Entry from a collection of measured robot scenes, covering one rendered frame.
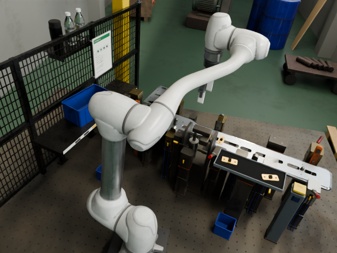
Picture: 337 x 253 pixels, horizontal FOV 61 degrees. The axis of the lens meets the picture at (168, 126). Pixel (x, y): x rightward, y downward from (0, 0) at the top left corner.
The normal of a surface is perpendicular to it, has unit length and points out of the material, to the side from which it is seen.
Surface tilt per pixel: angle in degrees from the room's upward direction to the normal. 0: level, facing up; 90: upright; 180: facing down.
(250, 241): 0
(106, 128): 93
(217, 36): 87
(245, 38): 30
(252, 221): 0
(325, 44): 90
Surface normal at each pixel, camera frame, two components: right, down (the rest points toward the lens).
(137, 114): 0.01, -0.41
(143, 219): 0.25, -0.79
